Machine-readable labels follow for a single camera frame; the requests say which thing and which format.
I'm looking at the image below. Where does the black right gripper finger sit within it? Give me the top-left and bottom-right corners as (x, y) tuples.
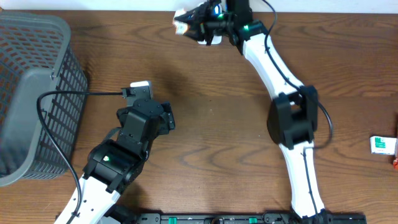
(174, 4), (207, 24)
(183, 24), (206, 42)

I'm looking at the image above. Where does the small orange white box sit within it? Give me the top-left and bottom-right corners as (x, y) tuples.
(172, 9), (190, 35)

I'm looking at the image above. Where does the white green box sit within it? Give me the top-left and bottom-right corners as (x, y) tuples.
(369, 136), (397, 156)

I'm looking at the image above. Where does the orange snack bar wrapper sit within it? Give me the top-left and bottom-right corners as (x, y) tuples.
(392, 158), (398, 170)

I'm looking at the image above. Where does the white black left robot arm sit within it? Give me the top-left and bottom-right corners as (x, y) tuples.
(56, 98), (175, 223)

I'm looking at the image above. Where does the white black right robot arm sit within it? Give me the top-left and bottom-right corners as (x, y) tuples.
(173, 1), (329, 223)

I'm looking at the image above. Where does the grey plastic mesh basket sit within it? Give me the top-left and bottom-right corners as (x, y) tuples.
(1, 11), (88, 186)

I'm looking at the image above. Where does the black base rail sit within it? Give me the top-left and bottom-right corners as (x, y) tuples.
(99, 205), (367, 224)

